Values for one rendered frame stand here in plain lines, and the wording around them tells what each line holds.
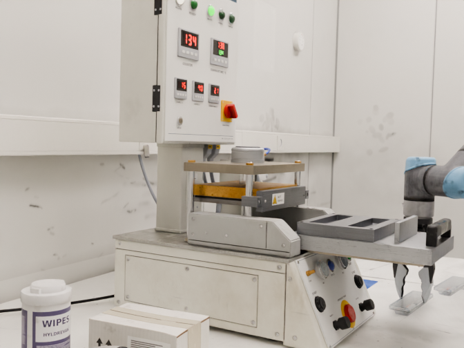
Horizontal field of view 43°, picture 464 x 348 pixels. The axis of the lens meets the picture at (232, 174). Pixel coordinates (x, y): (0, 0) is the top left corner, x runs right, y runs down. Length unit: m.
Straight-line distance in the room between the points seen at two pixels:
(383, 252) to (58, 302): 0.61
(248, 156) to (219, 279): 0.29
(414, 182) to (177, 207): 0.59
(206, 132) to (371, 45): 2.46
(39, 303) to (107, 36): 1.00
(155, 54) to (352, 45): 2.61
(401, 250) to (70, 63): 1.04
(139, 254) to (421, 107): 2.62
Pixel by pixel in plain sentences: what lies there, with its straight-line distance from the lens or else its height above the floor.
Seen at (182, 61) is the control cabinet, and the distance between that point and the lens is 1.40.
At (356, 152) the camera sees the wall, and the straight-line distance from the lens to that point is 3.80.
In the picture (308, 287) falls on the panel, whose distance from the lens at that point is 1.21.
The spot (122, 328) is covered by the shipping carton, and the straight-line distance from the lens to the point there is 1.06.
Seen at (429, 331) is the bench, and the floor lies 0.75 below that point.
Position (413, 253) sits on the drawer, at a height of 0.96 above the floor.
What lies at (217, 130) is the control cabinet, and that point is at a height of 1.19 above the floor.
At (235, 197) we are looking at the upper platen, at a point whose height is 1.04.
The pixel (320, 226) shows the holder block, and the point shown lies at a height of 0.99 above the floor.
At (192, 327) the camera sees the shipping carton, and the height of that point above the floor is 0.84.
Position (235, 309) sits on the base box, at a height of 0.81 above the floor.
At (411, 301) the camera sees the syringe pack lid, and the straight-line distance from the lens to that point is 1.57.
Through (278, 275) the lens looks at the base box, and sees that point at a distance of 1.20.
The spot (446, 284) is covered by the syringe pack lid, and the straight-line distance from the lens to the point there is 1.80.
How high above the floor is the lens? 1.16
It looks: 3 degrees down
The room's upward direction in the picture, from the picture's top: 2 degrees clockwise
